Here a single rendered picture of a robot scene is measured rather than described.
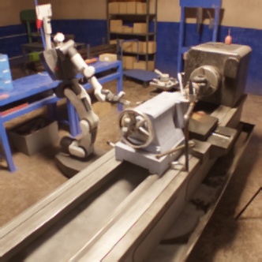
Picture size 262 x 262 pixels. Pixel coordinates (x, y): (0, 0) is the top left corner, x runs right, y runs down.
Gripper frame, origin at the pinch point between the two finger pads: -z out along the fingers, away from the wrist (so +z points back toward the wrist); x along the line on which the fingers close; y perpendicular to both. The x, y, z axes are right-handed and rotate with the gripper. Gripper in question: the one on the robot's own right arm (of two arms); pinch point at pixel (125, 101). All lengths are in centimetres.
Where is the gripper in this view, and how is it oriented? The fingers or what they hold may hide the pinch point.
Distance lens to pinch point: 212.4
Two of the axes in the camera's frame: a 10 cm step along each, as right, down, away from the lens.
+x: 5.0, 1.2, 8.6
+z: -8.2, -2.6, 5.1
